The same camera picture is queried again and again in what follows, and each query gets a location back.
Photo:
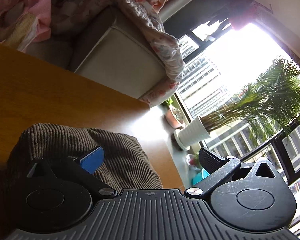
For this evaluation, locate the terracotta potted plant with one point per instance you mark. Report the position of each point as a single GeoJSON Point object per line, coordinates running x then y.
{"type": "Point", "coordinates": [173, 116]}

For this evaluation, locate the teal plastic tub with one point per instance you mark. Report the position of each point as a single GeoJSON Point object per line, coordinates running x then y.
{"type": "Point", "coordinates": [200, 177]}

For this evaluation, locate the peach cloth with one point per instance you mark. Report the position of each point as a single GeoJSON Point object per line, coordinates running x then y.
{"type": "Point", "coordinates": [160, 1]}

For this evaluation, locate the pink cloth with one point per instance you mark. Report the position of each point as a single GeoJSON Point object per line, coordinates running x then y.
{"type": "Point", "coordinates": [27, 17]}

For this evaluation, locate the floral print blanket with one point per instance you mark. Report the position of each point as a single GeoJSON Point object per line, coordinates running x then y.
{"type": "Point", "coordinates": [150, 30]}

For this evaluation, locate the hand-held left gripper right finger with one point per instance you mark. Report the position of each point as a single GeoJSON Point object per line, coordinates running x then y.
{"type": "Point", "coordinates": [211, 158]}

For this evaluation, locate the red hanging cloth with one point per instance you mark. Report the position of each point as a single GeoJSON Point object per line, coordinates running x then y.
{"type": "Point", "coordinates": [245, 15]}

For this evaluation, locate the palm in white ribbed pot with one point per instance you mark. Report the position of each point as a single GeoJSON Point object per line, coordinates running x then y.
{"type": "Point", "coordinates": [192, 133]}

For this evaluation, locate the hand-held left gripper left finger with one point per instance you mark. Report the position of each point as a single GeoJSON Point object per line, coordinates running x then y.
{"type": "Point", "coordinates": [92, 160]}

